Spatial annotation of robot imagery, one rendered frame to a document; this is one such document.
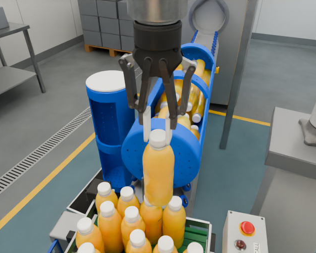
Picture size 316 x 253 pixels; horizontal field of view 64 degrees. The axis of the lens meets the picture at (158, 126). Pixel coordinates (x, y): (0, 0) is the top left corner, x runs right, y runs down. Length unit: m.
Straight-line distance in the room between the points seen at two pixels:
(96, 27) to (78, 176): 3.10
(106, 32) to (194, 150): 4.11
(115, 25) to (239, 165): 3.18
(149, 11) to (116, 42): 4.37
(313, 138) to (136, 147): 0.70
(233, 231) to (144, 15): 0.58
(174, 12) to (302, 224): 1.21
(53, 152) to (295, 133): 2.21
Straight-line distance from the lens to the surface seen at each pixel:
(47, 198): 2.36
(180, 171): 0.91
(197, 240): 0.95
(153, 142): 0.51
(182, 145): 0.82
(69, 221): 1.08
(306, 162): 1.08
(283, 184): 1.24
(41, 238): 2.14
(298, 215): 1.37
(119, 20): 4.58
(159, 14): 0.37
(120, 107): 1.53
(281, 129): 1.19
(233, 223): 0.76
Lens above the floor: 1.72
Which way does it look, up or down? 36 degrees down
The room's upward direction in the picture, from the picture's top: straight up
